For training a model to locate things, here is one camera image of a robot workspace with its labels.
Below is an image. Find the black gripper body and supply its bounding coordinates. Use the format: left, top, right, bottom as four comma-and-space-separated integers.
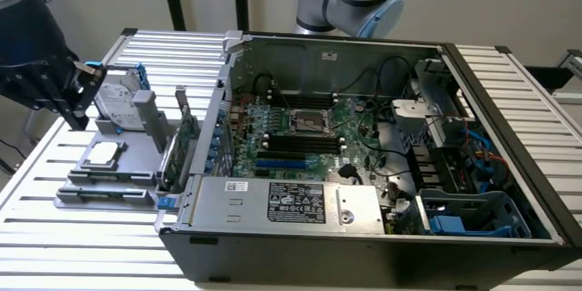
0, 0, 84, 109

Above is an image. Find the green RAM stick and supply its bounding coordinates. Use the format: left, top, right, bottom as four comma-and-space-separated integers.
80, 170, 138, 182
76, 191, 147, 203

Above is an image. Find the blue expansion slot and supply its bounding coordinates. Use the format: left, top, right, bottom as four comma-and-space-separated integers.
255, 159, 307, 170

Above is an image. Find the black RAM slot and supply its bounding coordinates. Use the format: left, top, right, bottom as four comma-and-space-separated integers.
271, 103, 337, 109
265, 142, 343, 149
267, 134, 342, 140
273, 99, 335, 105
266, 138, 342, 144
263, 147, 343, 155
273, 95, 335, 101
273, 91, 335, 97

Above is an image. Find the silver hard disk blue carrier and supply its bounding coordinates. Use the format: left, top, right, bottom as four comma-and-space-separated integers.
84, 61, 152, 132

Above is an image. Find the silver CPU chip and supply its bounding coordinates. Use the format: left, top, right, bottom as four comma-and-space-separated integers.
87, 142, 123, 165

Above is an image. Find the grey parts rack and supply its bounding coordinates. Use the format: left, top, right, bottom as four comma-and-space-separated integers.
55, 90, 202, 207

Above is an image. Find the green graphics card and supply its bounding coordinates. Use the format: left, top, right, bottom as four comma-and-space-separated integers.
156, 86, 202, 194

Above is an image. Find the grey power supply unit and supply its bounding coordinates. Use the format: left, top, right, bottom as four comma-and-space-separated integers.
178, 175, 389, 236

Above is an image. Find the green motherboard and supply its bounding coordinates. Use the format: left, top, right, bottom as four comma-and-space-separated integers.
225, 95, 418, 203

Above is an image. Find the black open PC case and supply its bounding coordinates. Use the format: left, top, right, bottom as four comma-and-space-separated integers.
156, 30, 582, 291

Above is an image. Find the metal disk bay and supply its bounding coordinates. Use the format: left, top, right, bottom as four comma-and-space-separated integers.
411, 58, 478, 149

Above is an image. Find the blue plastic drive cage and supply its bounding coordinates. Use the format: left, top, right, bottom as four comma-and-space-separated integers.
417, 187, 533, 238

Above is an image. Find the short black looped wire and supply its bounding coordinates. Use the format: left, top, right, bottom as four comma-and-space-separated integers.
253, 72, 275, 97

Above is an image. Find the CPU socket with metal frame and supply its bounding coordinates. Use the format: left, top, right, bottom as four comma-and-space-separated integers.
287, 108, 333, 134

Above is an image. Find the thick black plug wire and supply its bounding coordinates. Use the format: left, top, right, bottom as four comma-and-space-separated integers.
337, 164, 362, 185

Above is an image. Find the long black wire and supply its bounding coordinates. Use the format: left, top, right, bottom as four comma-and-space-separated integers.
349, 55, 418, 125

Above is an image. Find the blue wire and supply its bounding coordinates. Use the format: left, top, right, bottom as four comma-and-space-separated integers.
461, 126, 506, 192

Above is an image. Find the red wire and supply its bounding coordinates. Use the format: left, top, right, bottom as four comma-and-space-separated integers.
481, 153, 506, 170

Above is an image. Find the black bracket beside table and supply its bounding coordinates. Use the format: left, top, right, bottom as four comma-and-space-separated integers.
522, 65, 580, 93

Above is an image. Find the aluminium rail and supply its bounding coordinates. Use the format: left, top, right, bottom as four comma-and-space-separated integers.
558, 49, 582, 77

